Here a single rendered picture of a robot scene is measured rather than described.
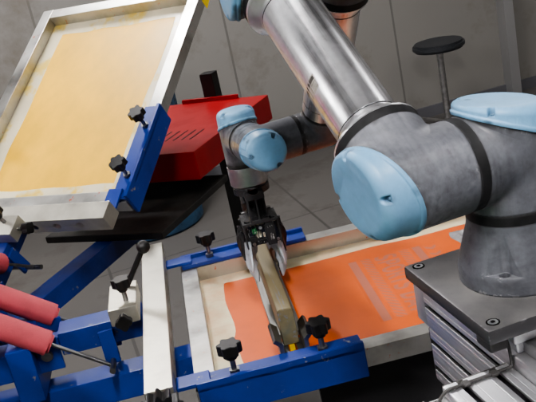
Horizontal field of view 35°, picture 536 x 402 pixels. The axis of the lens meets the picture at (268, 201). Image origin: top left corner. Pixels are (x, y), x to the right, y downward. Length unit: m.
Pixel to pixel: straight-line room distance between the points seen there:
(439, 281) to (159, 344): 0.65
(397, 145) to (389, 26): 5.30
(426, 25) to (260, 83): 1.30
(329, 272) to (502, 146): 0.98
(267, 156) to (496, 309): 0.60
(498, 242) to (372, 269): 0.87
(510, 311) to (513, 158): 0.18
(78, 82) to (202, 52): 3.30
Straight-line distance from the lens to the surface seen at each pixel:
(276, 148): 1.51
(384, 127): 1.00
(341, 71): 1.07
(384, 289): 1.81
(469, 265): 1.10
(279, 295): 1.63
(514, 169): 1.03
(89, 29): 2.77
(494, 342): 1.02
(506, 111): 1.01
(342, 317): 1.74
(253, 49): 5.93
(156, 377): 1.51
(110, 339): 1.76
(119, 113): 2.40
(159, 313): 1.73
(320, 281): 1.90
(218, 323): 1.82
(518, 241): 1.06
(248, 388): 1.53
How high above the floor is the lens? 1.77
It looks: 19 degrees down
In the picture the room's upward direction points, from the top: 12 degrees counter-clockwise
